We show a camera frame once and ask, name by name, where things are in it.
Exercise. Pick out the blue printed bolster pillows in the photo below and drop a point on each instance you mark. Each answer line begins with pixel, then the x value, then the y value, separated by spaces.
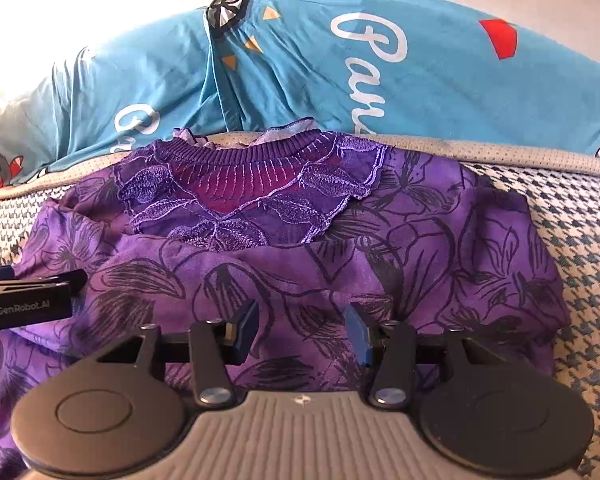
pixel 280 85

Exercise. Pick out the purple floral top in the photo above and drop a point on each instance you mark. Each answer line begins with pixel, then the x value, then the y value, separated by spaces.
pixel 280 260

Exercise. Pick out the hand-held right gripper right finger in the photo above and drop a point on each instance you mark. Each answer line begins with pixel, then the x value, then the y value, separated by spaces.
pixel 357 335

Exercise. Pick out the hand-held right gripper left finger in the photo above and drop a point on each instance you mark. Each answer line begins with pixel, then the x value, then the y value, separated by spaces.
pixel 245 330

